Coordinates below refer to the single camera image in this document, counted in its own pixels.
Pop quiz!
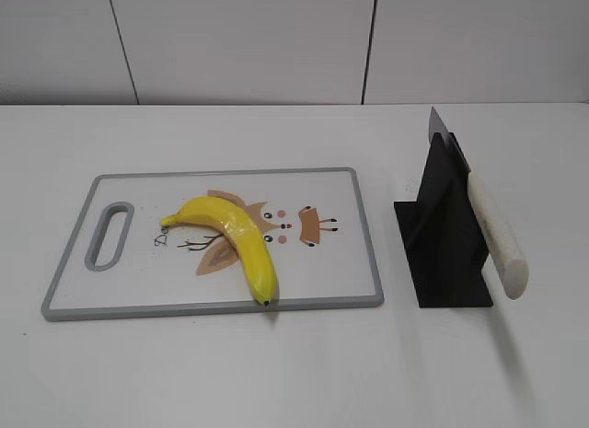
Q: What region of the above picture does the white-handled cleaver knife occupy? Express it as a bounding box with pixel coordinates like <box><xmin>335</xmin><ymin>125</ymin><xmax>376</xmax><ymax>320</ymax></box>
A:
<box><xmin>428</xmin><ymin>107</ymin><xmax>529</xmax><ymax>300</ymax></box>

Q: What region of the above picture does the yellow plastic banana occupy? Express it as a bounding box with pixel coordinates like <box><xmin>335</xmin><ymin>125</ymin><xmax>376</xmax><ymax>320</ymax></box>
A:
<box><xmin>160</xmin><ymin>196</ymin><xmax>278</xmax><ymax>306</ymax></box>

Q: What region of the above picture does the white grey-rimmed cutting board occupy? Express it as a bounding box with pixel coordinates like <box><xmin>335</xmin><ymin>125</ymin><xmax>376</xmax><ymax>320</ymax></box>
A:
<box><xmin>41</xmin><ymin>167</ymin><xmax>384</xmax><ymax>321</ymax></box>

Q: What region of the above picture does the black knife stand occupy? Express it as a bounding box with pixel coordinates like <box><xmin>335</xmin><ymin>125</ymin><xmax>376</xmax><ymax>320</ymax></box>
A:
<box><xmin>394</xmin><ymin>133</ymin><xmax>493</xmax><ymax>308</ymax></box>

